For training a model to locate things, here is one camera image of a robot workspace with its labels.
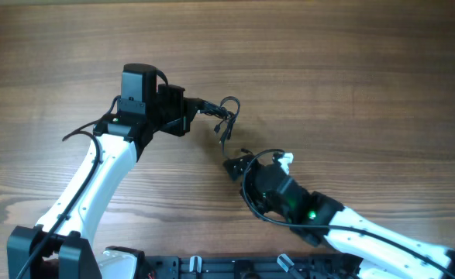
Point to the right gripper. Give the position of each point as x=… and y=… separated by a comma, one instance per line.
x=250, y=182

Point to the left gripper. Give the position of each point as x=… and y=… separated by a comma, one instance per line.
x=187, y=106

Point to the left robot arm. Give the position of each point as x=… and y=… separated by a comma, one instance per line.
x=60, y=243

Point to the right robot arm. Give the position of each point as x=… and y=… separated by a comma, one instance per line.
x=363, y=248

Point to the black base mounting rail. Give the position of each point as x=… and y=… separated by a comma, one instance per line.
x=325, y=266

